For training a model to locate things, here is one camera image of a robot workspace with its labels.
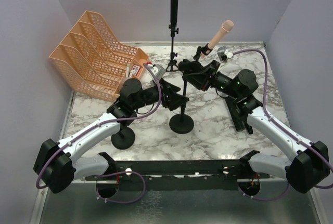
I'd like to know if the black tripod mic stand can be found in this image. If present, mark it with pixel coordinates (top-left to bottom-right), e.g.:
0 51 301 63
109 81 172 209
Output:
166 24 179 73

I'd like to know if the round-base mic stand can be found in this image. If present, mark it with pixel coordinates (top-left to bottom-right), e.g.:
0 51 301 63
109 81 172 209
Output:
111 127 135 150
193 44 212 61
169 74 195 134

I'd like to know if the beige microphone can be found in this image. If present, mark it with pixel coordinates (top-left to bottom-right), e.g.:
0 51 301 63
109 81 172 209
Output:
208 20 234 50

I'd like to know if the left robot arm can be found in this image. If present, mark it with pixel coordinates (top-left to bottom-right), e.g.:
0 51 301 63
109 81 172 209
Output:
33 78 189 193

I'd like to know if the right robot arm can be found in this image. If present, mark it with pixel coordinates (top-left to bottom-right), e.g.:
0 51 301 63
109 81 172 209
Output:
178 59 330 193

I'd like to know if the red white staple box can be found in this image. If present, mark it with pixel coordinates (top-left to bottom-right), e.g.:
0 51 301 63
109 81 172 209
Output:
130 65 141 77

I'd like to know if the silver-head black microphone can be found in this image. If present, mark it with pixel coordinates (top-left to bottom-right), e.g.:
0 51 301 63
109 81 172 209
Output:
225 97 246 132

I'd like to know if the white pen in organizer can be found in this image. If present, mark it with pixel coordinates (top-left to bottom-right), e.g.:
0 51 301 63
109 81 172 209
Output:
126 64 130 78

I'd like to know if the black microphone far right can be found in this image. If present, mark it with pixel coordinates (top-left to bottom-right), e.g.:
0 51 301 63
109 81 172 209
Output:
245 124 253 135

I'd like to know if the orange plastic file organizer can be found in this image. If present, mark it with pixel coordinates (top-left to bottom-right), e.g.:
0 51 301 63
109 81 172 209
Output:
49 11 149 102

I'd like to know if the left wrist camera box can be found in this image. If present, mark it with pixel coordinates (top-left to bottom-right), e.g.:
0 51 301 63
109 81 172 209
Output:
146 63 165 80

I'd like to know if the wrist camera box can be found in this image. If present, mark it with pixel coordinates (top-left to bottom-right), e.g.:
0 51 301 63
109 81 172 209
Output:
146 63 165 80
216 46 234 62

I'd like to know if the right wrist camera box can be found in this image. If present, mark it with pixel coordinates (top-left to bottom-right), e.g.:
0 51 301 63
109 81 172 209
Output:
216 46 234 62

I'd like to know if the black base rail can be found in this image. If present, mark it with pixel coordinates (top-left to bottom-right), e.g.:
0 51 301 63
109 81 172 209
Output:
85 150 270 192

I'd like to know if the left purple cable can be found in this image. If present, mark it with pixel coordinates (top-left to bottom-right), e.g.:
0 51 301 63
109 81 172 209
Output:
35 64 163 190

